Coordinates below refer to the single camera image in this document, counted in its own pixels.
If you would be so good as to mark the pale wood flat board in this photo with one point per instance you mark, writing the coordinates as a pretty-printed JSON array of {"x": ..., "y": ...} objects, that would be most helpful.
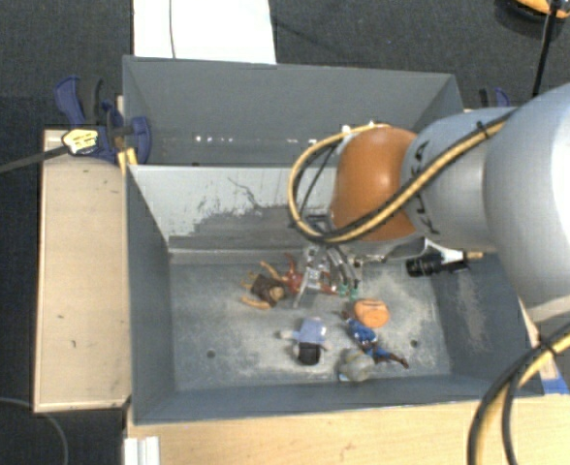
[{"x": 81, "y": 279}]

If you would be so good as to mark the black cylinder on white bracket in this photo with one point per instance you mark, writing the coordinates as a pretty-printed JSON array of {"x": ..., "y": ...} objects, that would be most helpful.
[{"x": 425, "y": 263}]

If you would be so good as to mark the pale blue and black toy figure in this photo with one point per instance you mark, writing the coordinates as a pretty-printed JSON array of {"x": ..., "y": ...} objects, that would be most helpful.
[{"x": 310, "y": 337}]

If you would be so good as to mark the grey toy animal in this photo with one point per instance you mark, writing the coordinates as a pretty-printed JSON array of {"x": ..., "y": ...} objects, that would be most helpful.
[{"x": 355, "y": 365}]

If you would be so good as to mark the grey metal bin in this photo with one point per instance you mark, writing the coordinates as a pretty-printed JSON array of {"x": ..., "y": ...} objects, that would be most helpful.
[{"x": 227, "y": 318}]

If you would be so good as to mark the blue and red toy figure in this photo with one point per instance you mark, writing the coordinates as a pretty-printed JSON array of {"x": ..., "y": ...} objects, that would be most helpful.
[{"x": 365, "y": 337}]

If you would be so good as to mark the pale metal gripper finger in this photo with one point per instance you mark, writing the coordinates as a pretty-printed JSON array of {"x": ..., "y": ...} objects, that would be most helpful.
[{"x": 305, "y": 291}]

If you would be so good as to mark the orange toy food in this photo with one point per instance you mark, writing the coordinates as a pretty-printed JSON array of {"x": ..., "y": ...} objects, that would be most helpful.
[{"x": 371, "y": 312}]

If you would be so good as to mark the brown toy monkey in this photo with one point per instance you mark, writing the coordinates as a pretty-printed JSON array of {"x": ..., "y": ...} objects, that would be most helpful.
[{"x": 264, "y": 286}]

